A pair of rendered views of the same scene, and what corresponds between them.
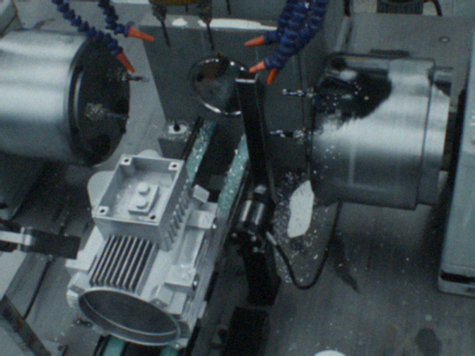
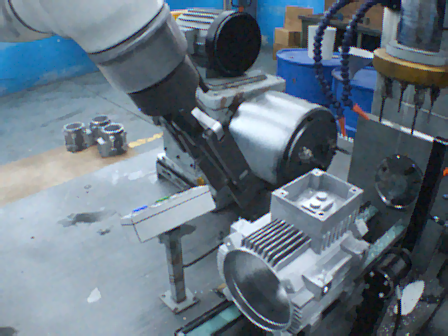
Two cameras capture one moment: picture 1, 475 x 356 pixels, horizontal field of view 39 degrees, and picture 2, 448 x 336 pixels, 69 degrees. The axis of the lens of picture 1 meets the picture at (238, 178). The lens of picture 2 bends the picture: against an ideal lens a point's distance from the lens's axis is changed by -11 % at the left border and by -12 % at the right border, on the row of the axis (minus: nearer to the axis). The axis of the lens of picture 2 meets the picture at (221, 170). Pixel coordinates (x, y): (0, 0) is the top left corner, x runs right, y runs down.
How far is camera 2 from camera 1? 0.41 m
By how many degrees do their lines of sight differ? 27
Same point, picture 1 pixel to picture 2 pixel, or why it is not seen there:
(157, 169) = (337, 192)
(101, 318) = (233, 284)
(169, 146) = not seen: hidden behind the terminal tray
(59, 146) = (270, 164)
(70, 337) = (204, 297)
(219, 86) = (395, 180)
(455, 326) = not seen: outside the picture
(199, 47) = (394, 145)
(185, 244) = (332, 257)
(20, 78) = (268, 111)
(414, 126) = not seen: outside the picture
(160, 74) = (357, 158)
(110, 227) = (281, 210)
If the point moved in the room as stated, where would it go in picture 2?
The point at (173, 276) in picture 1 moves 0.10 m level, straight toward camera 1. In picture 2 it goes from (311, 273) to (306, 327)
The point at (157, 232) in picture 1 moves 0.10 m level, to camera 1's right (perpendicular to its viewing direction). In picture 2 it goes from (318, 228) to (384, 245)
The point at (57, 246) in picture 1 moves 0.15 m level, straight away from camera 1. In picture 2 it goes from (236, 164) to (235, 116)
